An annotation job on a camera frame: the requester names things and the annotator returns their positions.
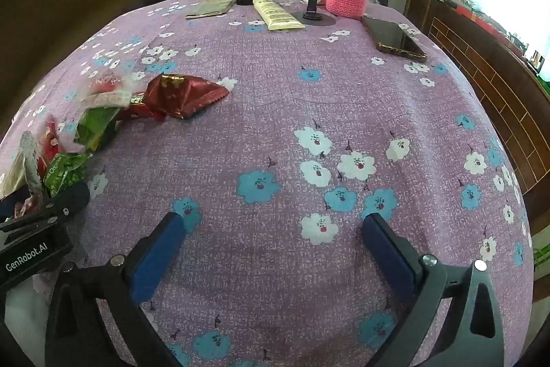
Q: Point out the silver snack packet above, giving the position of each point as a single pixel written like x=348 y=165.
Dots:
x=23 y=165

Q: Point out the brown wooden cabinet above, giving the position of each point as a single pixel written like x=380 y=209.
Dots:
x=494 y=70

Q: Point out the purple floral tablecloth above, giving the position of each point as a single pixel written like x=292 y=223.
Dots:
x=279 y=113

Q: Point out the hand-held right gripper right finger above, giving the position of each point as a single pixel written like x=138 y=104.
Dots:
x=386 y=251

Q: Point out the white red snack packet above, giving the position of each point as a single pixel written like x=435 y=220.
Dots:
x=107 y=94

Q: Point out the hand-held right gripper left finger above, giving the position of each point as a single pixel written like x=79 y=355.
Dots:
x=159 y=251

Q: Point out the green snack packet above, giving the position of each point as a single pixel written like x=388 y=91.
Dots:
x=96 y=126
x=64 y=173

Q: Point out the red snack bar black label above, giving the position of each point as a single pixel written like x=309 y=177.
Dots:
x=139 y=102

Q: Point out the cream squeeze tube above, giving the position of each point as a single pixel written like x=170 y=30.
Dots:
x=275 y=12

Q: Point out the black smartphone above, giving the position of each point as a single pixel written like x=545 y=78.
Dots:
x=393 y=38

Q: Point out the flat green paper packet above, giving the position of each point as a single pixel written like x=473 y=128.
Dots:
x=210 y=8

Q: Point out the dark red foil snack packet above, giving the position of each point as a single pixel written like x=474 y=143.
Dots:
x=184 y=96

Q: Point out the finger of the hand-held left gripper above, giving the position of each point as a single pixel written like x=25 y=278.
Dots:
x=71 y=198

